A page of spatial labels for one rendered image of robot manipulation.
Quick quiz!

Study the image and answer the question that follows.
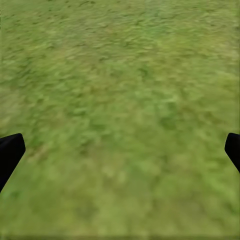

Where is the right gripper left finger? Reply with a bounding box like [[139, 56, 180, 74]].
[[0, 133, 26, 192]]

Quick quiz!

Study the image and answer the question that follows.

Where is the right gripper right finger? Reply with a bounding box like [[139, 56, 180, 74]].
[[224, 133, 240, 172]]

